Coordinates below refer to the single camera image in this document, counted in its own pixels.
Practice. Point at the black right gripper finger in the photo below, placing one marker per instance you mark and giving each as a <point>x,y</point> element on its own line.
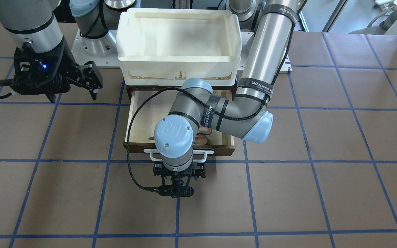
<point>93,93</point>
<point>51,97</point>

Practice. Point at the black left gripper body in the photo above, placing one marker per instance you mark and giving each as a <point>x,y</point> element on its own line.
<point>200,170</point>

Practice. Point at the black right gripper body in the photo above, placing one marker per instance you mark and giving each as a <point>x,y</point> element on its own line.
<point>64,68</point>

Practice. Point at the grey orange handled scissors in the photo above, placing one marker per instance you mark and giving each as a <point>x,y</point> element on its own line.
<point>201,137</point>

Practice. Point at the wooden drawer with white handle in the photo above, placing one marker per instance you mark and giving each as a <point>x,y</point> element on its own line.
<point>151,113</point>

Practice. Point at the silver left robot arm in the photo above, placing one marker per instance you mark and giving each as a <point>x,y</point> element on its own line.
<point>244,115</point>

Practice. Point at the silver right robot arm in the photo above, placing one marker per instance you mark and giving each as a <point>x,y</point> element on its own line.
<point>34,20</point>

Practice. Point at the dark brown drawer cabinet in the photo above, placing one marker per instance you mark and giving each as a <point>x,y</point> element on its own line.
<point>143,88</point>

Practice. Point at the white plastic tray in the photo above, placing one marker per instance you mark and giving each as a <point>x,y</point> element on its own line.
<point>165,47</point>

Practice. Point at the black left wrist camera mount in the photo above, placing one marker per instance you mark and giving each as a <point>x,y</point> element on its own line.
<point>179,187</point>

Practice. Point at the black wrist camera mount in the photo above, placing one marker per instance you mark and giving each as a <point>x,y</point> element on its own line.
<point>38,73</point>
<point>179,187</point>

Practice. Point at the grey metal base plate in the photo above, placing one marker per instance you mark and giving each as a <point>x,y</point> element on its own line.
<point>102,51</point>

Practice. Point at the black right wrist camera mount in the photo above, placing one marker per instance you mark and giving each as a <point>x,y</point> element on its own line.
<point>38,73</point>

